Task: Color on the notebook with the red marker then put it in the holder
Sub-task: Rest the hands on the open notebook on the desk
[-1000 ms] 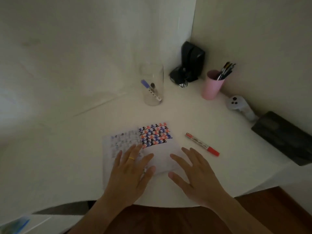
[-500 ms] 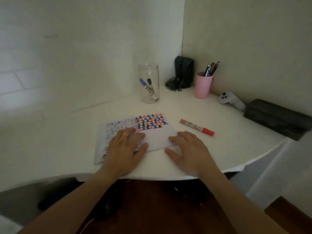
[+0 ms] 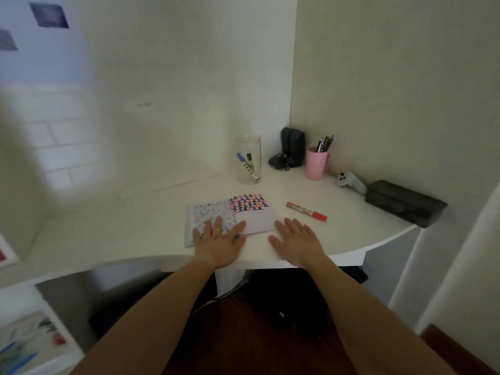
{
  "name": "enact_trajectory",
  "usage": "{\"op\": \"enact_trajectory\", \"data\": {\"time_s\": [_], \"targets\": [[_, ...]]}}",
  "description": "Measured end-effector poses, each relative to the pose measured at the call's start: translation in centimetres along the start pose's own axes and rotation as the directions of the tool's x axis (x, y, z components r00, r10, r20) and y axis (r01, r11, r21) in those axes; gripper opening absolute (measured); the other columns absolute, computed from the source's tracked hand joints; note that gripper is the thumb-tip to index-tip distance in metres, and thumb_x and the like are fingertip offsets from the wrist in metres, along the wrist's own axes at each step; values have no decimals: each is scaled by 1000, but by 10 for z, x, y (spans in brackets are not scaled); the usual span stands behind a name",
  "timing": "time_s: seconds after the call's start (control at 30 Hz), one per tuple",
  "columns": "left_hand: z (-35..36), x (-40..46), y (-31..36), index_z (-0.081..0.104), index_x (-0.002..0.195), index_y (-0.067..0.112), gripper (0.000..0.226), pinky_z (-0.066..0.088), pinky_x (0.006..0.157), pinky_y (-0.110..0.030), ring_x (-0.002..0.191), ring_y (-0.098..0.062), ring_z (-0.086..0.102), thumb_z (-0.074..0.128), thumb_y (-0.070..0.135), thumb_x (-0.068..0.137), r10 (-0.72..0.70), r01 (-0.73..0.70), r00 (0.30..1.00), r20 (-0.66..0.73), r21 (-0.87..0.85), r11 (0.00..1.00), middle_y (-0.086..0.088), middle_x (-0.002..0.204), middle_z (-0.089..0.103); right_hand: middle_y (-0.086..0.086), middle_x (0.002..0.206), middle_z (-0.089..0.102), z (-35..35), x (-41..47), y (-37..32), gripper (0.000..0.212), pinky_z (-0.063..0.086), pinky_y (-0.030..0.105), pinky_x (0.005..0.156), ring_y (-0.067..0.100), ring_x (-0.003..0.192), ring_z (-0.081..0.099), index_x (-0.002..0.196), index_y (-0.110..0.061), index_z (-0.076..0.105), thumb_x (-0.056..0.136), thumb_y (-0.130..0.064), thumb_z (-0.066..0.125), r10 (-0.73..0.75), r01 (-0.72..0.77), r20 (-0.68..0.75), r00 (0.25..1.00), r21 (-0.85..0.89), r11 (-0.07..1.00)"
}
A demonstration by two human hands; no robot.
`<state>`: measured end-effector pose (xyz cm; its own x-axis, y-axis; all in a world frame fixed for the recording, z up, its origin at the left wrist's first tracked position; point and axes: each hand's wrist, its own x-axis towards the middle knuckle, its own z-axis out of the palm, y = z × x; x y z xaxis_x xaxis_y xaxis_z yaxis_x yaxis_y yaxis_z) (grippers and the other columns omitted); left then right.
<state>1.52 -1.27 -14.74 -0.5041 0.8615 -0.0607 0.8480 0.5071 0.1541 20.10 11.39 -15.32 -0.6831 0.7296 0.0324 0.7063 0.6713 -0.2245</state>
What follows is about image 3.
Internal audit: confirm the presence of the person's right hand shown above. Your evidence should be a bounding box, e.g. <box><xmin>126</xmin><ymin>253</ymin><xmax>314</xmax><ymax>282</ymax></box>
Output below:
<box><xmin>268</xmin><ymin>218</ymin><xmax>327</xmax><ymax>270</ymax></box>

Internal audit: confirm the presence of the black pencil case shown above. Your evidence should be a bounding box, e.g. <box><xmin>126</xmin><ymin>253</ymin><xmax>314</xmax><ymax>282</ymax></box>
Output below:
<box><xmin>364</xmin><ymin>180</ymin><xmax>448</xmax><ymax>229</ymax></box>

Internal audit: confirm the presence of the dark wall picture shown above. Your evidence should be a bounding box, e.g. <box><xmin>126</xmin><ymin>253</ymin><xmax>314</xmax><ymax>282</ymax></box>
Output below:
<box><xmin>0</xmin><ymin>29</ymin><xmax>18</xmax><ymax>51</ymax></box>
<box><xmin>29</xmin><ymin>2</ymin><xmax>70</xmax><ymax>29</ymax></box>

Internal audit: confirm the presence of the black box under desk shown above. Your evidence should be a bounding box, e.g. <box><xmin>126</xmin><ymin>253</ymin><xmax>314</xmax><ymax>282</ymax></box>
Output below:
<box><xmin>339</xmin><ymin>265</ymin><xmax>369</xmax><ymax>285</ymax></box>

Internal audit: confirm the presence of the person's left hand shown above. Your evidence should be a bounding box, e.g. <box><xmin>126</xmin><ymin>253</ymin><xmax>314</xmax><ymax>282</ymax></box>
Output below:
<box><xmin>193</xmin><ymin>215</ymin><xmax>247</xmax><ymax>270</ymax></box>

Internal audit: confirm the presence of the person's left forearm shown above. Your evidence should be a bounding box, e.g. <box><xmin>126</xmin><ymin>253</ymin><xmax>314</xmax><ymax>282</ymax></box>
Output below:
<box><xmin>72</xmin><ymin>258</ymin><xmax>216</xmax><ymax>375</ymax></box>

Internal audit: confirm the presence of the person's right forearm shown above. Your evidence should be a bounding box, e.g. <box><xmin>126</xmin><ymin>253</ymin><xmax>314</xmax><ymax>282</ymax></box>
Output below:
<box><xmin>299</xmin><ymin>255</ymin><xmax>458</xmax><ymax>375</ymax></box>

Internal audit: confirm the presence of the black speaker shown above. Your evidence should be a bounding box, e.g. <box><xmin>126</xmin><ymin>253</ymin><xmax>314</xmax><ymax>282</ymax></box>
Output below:
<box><xmin>280</xmin><ymin>127</ymin><xmax>306</xmax><ymax>168</ymax></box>

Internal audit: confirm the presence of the bunch of pens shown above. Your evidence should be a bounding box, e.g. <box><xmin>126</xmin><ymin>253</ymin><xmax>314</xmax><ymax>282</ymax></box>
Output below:
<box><xmin>315</xmin><ymin>135</ymin><xmax>335</xmax><ymax>154</ymax></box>

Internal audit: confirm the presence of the open patterned colouring book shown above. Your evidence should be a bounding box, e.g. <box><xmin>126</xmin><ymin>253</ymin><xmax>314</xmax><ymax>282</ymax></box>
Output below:
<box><xmin>184</xmin><ymin>193</ymin><xmax>279</xmax><ymax>248</ymax></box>

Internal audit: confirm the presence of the white game controller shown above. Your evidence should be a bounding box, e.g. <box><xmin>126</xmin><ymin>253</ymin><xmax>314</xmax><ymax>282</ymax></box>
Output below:
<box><xmin>336</xmin><ymin>172</ymin><xmax>368</xmax><ymax>196</ymax></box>

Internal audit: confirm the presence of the pink cup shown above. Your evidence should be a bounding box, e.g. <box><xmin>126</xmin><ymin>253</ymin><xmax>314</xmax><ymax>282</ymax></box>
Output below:
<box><xmin>305</xmin><ymin>147</ymin><xmax>331</xmax><ymax>181</ymax></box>

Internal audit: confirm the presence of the clear glass jar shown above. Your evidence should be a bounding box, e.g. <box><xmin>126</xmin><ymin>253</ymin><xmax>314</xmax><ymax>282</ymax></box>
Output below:
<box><xmin>235</xmin><ymin>135</ymin><xmax>262</xmax><ymax>185</ymax></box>

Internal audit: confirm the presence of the black coiled cable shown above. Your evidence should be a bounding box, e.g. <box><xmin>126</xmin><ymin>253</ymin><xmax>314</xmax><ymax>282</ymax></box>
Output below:
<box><xmin>268</xmin><ymin>153</ymin><xmax>292</xmax><ymax>172</ymax></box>

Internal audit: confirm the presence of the black capped marker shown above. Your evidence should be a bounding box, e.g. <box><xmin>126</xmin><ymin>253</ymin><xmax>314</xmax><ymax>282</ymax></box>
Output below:
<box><xmin>246</xmin><ymin>153</ymin><xmax>260</xmax><ymax>181</ymax></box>

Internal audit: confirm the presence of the red marker pen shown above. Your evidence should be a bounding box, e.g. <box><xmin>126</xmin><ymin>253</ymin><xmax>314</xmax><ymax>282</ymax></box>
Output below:
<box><xmin>286</xmin><ymin>202</ymin><xmax>328</xmax><ymax>222</ymax></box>

